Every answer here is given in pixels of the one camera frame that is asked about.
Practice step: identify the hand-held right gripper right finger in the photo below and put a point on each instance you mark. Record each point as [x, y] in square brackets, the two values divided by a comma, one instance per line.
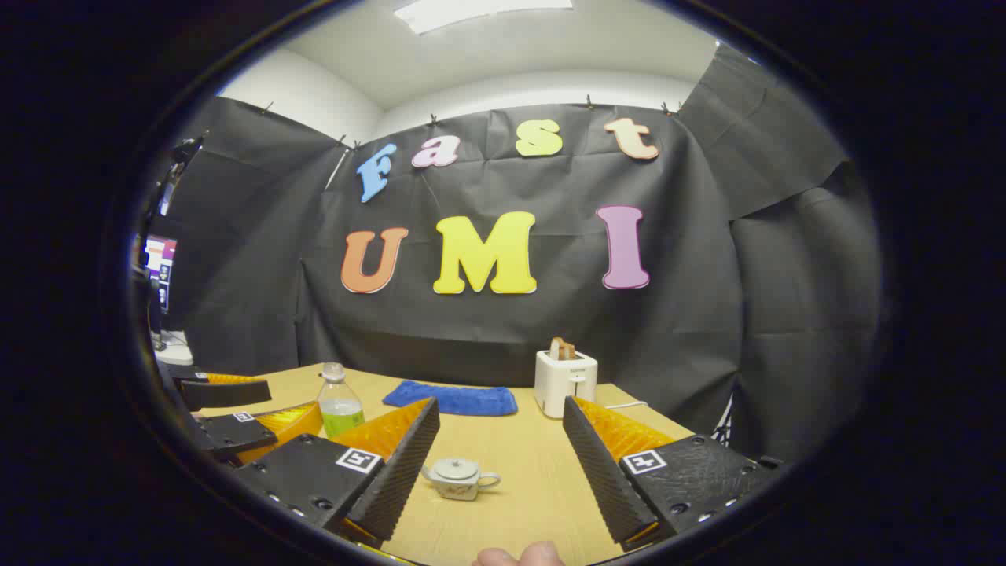
[601, 479]

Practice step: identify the blue folded towel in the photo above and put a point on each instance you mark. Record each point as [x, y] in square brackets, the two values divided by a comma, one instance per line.
[456, 399]

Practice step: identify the ceiling light panel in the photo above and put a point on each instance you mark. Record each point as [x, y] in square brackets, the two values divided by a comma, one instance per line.
[479, 12]

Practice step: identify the bread slice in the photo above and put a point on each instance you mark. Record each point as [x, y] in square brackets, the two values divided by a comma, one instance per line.
[562, 350]

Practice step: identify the white side table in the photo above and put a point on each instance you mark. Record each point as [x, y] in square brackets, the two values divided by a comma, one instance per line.
[174, 350]

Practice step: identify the white toaster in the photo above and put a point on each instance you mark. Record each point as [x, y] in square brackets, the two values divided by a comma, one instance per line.
[562, 385]

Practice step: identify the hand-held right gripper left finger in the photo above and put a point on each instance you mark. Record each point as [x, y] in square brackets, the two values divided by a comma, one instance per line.
[397, 479]

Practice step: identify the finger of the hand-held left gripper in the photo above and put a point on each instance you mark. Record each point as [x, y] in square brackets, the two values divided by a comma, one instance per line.
[236, 432]
[228, 393]

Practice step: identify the green label water bottle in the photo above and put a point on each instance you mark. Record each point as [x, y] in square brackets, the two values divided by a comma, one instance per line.
[340, 417]

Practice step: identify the white ceramic teacup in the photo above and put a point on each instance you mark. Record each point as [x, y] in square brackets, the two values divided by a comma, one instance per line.
[456, 489]

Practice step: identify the computer monitor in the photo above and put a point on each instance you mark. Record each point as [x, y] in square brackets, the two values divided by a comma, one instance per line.
[163, 267]

